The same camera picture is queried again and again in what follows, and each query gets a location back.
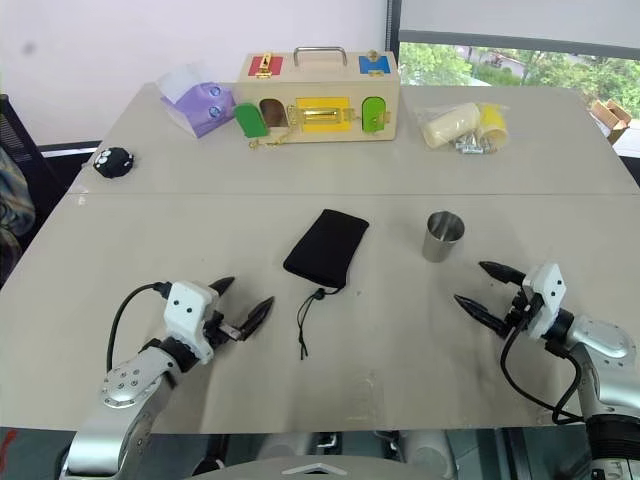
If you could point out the small metal parts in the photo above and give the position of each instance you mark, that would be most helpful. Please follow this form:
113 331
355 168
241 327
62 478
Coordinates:
472 144

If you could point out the shut green box door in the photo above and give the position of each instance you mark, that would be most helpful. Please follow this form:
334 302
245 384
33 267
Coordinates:
372 115

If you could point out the white roller blind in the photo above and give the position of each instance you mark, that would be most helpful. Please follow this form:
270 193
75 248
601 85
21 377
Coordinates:
520 15

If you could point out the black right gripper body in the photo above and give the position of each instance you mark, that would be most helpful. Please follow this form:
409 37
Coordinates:
520 312

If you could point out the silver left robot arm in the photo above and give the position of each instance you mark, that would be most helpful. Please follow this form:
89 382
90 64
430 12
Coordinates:
122 382

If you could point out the black plush toy with eyes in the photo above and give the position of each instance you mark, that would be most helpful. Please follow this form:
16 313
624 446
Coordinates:
115 162

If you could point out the blue lock panel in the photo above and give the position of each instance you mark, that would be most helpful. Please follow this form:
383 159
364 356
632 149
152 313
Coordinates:
375 65

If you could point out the grey rounded shape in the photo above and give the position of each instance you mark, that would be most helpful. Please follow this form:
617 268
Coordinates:
430 447

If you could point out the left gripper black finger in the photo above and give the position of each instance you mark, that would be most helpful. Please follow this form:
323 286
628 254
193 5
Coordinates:
257 315
224 285

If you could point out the cream plastic cup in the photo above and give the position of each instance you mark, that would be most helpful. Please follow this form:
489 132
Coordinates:
450 125

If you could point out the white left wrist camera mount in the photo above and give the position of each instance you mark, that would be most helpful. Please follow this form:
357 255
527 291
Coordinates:
187 307

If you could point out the clear plastic bag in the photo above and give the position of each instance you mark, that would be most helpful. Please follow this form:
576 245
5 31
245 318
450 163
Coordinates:
425 116

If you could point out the wooden lock puzzle box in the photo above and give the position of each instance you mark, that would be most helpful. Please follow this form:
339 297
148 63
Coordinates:
320 82

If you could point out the purple tissue box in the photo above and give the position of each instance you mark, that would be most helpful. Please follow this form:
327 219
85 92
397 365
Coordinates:
197 107

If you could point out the dark patterned cloth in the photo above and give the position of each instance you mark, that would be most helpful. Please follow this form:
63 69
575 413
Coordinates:
12 210

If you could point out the stainless steel cup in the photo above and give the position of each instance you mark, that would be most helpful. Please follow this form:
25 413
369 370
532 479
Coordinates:
442 245

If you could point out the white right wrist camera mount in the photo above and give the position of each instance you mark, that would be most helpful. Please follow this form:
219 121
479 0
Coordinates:
547 295

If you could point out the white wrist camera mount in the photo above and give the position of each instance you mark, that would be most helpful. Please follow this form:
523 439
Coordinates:
547 295
187 307

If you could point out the black mesh chair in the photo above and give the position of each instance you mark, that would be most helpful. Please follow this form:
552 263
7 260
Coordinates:
22 130

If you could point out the red lock panel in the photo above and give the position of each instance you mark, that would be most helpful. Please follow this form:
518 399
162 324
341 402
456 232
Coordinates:
256 65

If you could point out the yellow latch panel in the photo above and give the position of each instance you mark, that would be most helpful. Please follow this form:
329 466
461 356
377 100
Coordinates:
322 115

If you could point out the open cardboard box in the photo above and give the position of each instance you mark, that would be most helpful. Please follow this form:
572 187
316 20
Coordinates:
612 117

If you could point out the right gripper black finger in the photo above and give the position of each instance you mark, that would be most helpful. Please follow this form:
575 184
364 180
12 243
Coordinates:
480 312
502 272

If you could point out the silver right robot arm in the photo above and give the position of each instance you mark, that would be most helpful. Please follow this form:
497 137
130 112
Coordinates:
607 350

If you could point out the open green box door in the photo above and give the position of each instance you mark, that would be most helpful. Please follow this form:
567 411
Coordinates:
251 120

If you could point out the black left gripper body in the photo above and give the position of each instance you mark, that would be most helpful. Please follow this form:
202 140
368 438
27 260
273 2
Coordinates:
216 332

